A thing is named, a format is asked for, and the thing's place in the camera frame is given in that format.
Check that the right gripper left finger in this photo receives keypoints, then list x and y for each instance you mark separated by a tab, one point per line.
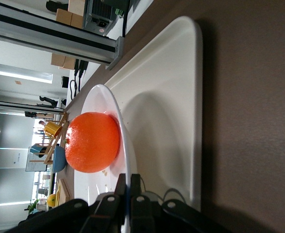
110	208

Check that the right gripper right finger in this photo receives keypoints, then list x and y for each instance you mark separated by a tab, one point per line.
141	211

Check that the orange fruit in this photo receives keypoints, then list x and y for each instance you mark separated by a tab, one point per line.
91	143

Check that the white round plate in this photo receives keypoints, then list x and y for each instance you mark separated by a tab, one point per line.
96	102

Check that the yellow lemon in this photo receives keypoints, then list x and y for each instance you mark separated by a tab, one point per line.
52	200

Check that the blue bowl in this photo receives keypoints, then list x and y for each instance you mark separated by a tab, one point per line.
59	159

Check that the wooden cup rack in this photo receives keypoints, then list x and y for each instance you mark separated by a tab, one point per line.
55	139

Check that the yellow cup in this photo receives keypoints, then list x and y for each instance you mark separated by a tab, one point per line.
51	128

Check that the cream bear print tray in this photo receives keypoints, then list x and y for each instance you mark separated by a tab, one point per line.
156	97

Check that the cardboard box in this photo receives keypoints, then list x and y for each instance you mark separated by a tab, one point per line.
62	60
67	17

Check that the grey power supply box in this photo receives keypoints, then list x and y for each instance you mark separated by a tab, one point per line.
101	17

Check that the aluminium camera mount post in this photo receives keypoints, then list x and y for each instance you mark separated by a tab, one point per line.
47	36

